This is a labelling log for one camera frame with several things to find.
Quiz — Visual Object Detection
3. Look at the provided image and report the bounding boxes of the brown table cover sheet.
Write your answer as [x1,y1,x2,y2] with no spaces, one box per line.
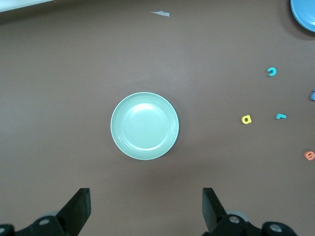
[0,0,315,236]

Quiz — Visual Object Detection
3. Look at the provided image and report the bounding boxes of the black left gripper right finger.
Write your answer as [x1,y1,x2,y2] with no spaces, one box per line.
[203,188,298,236]

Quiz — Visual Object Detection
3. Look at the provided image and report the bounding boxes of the light green plate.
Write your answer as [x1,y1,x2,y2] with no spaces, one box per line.
[110,91,180,161]

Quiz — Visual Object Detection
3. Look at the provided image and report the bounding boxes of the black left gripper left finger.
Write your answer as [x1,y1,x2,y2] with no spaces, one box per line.
[0,188,92,236]

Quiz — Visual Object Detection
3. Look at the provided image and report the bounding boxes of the blue plate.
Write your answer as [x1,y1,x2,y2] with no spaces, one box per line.
[289,0,315,32]

